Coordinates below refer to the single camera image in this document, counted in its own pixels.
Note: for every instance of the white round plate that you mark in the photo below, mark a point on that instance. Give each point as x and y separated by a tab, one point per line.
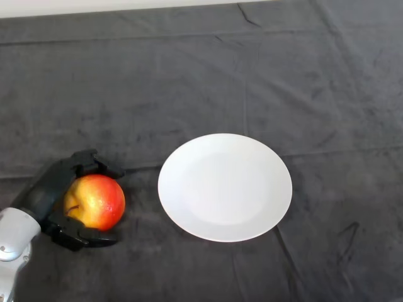
225	188

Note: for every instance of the black cloth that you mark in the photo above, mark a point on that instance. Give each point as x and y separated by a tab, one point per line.
201	78

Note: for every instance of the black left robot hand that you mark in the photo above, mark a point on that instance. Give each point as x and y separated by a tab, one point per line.
47	188

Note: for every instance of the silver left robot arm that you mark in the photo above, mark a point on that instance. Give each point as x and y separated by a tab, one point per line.
14	239

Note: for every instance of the red and yellow apple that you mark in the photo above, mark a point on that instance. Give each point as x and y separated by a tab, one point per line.
97	201

